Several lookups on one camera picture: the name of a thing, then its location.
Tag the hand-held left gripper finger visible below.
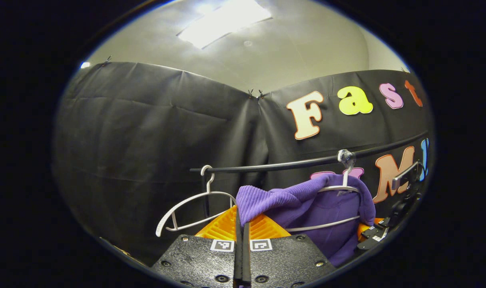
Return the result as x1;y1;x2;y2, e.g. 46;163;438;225
243;214;337;288
151;205;243;288

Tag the white clothes hanger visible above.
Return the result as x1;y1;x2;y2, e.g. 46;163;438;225
285;149;361;233
155;165;237;237

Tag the purple knit garment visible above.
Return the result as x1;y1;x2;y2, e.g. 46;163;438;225
236;173;376;268

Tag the black backdrop cloth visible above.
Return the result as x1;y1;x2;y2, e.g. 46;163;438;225
53;61;433;266

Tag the black clothes rail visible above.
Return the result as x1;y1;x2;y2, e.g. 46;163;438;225
189;130;429;218

